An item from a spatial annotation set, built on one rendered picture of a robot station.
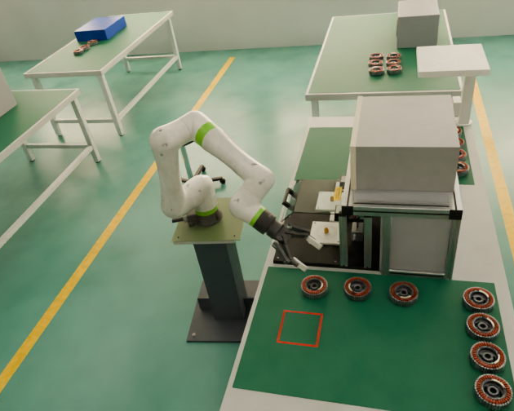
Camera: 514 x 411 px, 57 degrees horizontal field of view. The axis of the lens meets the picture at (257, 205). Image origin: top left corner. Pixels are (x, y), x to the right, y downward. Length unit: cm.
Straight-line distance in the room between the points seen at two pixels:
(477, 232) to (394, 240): 51
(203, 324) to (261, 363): 118
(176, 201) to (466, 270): 131
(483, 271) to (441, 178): 48
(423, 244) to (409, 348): 42
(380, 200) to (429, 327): 51
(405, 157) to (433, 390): 82
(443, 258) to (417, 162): 43
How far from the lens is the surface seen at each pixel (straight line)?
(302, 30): 683
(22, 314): 362
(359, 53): 432
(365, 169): 190
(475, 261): 223
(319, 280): 204
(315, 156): 287
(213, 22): 710
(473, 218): 244
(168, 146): 201
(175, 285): 328
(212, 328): 295
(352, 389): 178
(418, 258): 206
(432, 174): 192
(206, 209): 240
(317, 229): 228
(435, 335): 193
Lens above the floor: 227
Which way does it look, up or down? 37 degrees down
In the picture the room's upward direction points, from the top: 10 degrees counter-clockwise
